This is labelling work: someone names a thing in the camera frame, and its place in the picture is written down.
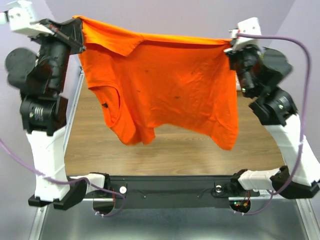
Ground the orange t-shirt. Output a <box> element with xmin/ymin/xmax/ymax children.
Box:
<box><xmin>79</xmin><ymin>16</ymin><xmax>239</xmax><ymax>150</ymax></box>

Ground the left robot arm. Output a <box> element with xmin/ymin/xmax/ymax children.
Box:
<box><xmin>5</xmin><ymin>18</ymin><xmax>111</xmax><ymax>211</ymax></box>

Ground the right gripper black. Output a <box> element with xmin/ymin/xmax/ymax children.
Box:
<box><xmin>227</xmin><ymin>39</ymin><xmax>262</xmax><ymax>98</ymax></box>

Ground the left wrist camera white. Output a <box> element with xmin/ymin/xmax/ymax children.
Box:
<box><xmin>0</xmin><ymin>0</ymin><xmax>54</xmax><ymax>38</ymax></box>

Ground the aluminium frame rail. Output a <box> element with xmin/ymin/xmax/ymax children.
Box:
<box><xmin>28</xmin><ymin>65</ymin><xmax>312</xmax><ymax>240</ymax></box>

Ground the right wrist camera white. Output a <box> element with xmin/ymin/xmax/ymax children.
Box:
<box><xmin>224</xmin><ymin>17</ymin><xmax>262</xmax><ymax>53</ymax></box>

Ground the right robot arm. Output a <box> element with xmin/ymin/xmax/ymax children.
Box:
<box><xmin>224</xmin><ymin>44</ymin><xmax>320</xmax><ymax>199</ymax></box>

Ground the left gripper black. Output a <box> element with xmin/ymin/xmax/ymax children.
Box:
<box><xmin>30</xmin><ymin>15</ymin><xmax>87</xmax><ymax>91</ymax></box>

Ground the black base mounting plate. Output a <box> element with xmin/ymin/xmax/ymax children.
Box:
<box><xmin>110</xmin><ymin>175</ymin><xmax>259</xmax><ymax>209</ymax></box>

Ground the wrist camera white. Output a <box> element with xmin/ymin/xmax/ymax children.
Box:
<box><xmin>0</xmin><ymin>0</ymin><xmax>54</xmax><ymax>38</ymax></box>
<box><xmin>224</xmin><ymin>17</ymin><xmax>262</xmax><ymax>53</ymax></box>

